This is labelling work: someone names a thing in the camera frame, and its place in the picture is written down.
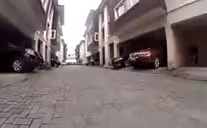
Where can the dark car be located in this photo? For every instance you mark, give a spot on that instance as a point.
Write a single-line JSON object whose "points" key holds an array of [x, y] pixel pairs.
{"points": [[119, 62]]}

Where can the grey brick paved road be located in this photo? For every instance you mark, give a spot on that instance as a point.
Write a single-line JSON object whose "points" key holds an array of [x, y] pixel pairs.
{"points": [[101, 96]]}

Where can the red car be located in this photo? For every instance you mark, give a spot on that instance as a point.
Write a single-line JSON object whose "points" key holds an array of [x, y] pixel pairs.
{"points": [[146, 58]]}

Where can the vehicle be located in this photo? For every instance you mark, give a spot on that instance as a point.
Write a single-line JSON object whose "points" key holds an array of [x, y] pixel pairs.
{"points": [[55, 62]]}

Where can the row of buildings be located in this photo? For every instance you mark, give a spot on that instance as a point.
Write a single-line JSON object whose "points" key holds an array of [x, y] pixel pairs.
{"points": [[21, 16], [141, 23]]}

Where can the black car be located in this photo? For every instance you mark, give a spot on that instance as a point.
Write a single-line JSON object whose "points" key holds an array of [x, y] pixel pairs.
{"points": [[24, 60]]}

